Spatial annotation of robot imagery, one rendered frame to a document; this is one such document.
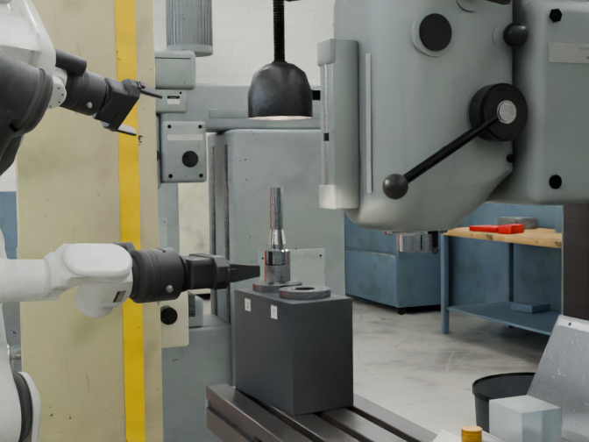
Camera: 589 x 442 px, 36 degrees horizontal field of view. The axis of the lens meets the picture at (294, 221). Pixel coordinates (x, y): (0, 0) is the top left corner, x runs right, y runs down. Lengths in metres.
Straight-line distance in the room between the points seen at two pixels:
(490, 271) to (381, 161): 7.30
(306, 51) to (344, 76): 9.92
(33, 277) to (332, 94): 0.56
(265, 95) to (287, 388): 0.66
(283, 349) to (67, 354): 1.41
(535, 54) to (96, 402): 2.03
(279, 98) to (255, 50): 9.83
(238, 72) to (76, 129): 7.97
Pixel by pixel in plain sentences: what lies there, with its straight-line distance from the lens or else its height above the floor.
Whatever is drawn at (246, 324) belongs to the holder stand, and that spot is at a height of 1.11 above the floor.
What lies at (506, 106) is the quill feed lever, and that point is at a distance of 1.11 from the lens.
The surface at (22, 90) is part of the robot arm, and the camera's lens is 1.28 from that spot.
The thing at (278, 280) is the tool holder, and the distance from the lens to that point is 1.61.
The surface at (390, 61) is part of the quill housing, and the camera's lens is 1.09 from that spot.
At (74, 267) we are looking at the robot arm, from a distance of 1.40.
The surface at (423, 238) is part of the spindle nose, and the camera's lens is 1.17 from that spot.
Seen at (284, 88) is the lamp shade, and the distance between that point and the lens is 0.97.
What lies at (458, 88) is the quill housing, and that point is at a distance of 1.11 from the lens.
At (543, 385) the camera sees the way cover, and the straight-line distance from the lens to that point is 1.52.
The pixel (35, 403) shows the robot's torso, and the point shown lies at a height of 1.01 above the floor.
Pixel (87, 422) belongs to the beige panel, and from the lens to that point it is 2.89.
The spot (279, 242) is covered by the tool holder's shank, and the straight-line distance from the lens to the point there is 1.61.
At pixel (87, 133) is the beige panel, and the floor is 1.51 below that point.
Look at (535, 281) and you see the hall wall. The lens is 7.87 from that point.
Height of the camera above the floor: 1.39
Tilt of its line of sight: 3 degrees down
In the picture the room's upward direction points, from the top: 1 degrees counter-clockwise
